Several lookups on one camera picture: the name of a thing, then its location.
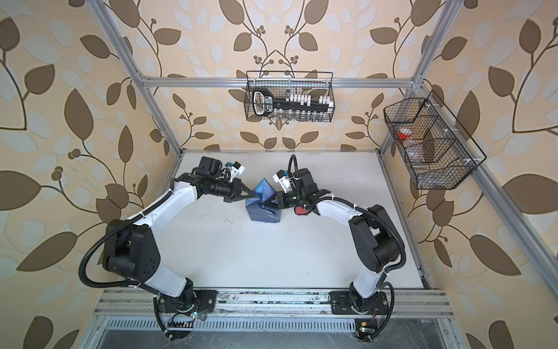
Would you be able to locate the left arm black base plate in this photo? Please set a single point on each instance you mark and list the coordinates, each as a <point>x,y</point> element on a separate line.
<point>192,300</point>

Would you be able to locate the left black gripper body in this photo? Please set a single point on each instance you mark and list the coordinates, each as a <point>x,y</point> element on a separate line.
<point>223,189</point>

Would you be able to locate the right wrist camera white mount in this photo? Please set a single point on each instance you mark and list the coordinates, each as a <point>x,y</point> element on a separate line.
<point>285,179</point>

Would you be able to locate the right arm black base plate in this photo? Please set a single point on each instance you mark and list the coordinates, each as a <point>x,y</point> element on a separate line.
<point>351,303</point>

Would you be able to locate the black socket wrench set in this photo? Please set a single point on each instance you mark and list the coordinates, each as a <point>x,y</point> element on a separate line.
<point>289,104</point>

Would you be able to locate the aluminium front rail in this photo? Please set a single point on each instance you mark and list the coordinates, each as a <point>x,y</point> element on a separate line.
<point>314,303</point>

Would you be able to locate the black wire basket right wall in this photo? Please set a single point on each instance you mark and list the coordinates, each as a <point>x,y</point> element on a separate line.
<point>441,153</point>

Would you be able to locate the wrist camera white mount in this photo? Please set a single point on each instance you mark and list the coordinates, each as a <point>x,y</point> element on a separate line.
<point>285,179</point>
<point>233,170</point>

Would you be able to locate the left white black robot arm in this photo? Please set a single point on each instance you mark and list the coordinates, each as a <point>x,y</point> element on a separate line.
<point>129,246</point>

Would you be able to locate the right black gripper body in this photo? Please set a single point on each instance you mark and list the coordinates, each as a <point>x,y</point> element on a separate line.
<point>294,198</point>

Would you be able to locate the red tape dispenser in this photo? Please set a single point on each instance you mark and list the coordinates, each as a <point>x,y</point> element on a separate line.
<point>300,211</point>

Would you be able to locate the light blue wrapping paper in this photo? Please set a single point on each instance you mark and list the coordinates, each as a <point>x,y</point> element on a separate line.
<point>258,210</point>

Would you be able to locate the black wire basket wall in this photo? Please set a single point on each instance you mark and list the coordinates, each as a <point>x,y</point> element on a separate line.
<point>314,82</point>
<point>441,153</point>

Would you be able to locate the red capped clear container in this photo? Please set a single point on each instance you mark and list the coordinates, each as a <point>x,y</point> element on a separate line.
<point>405,133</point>

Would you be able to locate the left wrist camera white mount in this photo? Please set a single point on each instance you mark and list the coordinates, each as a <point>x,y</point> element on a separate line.
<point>233,170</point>

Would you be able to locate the black wire basket back wall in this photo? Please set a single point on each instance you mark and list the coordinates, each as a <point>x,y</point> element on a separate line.
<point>314,82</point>

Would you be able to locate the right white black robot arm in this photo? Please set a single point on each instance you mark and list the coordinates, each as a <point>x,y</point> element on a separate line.
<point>378,244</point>

